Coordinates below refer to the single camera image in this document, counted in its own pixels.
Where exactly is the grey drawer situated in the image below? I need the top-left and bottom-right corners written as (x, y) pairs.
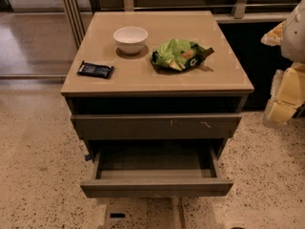
top-left (81, 141), bottom-right (234, 198)
top-left (71, 114), bottom-right (241, 140)

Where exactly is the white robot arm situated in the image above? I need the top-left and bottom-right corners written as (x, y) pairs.
top-left (261, 0), bottom-right (305, 127)

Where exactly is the grey drawer cabinet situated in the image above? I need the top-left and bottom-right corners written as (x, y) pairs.
top-left (61, 11), bottom-right (254, 156)

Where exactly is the green chip bag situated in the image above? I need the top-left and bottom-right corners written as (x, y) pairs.
top-left (151, 39), bottom-right (214, 72)

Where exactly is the white ceramic bowl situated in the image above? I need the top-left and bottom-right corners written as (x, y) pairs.
top-left (113, 27), bottom-right (148, 55)

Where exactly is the black snack packet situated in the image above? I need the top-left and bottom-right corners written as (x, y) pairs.
top-left (77, 61), bottom-right (114, 79)

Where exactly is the blue tape piece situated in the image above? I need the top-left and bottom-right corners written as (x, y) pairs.
top-left (85, 155), bottom-right (92, 161)

